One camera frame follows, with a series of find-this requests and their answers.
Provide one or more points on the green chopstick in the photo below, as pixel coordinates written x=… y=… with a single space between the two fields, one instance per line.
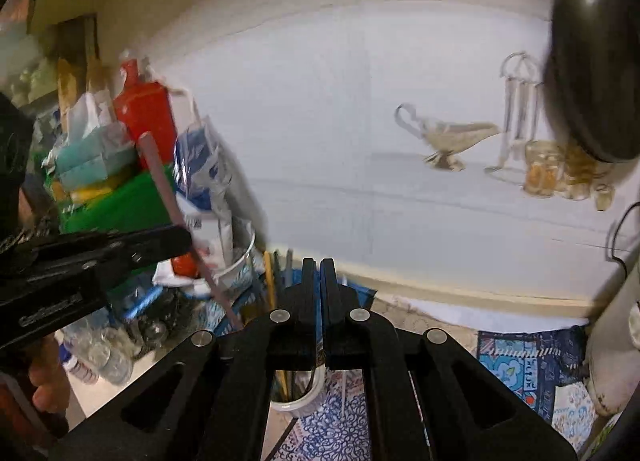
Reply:
x=279 y=273

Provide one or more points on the yellow flat box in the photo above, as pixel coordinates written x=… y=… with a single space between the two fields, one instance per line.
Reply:
x=90 y=192

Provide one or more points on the blue white plastic bag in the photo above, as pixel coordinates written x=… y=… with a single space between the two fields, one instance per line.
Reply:
x=205 y=166

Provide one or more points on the dark grey chopstick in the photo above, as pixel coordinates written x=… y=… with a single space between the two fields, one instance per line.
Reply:
x=289 y=268

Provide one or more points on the white rice cooker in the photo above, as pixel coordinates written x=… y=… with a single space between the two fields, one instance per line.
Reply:
x=615 y=356

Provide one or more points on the green box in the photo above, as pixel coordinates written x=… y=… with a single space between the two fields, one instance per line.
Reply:
x=125 y=206

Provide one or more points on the red tin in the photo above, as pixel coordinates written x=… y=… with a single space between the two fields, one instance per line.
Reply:
x=145 y=116

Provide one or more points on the white rag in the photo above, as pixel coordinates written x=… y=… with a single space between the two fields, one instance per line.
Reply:
x=165 y=277

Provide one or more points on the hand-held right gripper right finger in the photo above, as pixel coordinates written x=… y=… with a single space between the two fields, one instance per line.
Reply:
x=332 y=301

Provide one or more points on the teal tissue box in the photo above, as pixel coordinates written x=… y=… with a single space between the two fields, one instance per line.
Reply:
x=95 y=161

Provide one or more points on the brown paper bags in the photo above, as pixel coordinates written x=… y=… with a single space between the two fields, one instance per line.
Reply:
x=67 y=76

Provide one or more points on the black wok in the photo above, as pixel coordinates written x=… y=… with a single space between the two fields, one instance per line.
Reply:
x=590 y=81

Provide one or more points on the copper chopstick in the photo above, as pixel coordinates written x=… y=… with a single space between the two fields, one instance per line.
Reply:
x=270 y=281

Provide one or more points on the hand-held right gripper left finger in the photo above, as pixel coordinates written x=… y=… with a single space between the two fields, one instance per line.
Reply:
x=307 y=301

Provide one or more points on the white ceramic cup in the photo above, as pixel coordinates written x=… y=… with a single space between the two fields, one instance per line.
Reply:
x=305 y=403

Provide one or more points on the person's left hand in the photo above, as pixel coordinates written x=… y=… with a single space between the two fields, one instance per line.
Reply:
x=50 y=381

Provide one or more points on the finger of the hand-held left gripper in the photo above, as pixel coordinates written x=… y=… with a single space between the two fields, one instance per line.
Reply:
x=145 y=263
x=150 y=240

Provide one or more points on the patterned blue mat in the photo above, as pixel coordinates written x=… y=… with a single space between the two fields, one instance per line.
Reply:
x=525 y=366

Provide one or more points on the clear plastic bottle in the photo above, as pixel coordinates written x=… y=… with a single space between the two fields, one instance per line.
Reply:
x=100 y=353

